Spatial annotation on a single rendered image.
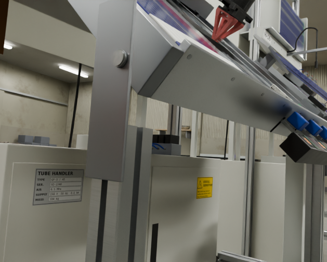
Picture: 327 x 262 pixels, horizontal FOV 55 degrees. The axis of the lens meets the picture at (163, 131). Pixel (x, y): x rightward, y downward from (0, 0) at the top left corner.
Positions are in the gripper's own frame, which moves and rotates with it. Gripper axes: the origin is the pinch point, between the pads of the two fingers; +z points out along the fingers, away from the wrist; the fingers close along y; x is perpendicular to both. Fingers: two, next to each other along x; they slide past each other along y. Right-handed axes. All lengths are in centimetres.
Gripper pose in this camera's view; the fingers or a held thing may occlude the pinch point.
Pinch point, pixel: (216, 38)
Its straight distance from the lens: 89.7
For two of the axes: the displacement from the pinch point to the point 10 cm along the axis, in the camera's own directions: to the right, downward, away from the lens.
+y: -6.2, -0.9, -7.8
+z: -5.3, 7.8, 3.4
